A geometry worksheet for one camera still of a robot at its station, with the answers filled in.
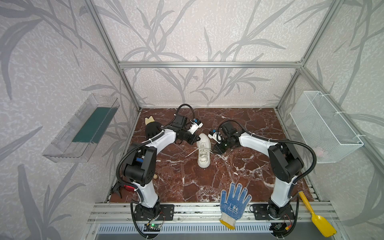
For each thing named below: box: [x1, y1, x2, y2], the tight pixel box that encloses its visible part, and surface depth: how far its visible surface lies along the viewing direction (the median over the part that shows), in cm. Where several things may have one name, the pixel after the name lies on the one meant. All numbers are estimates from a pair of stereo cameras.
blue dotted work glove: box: [219, 182, 252, 230], surface depth 77 cm
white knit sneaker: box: [185, 133, 213, 169], surface depth 92 cm
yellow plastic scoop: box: [298, 191, 337, 238], surface depth 71 cm
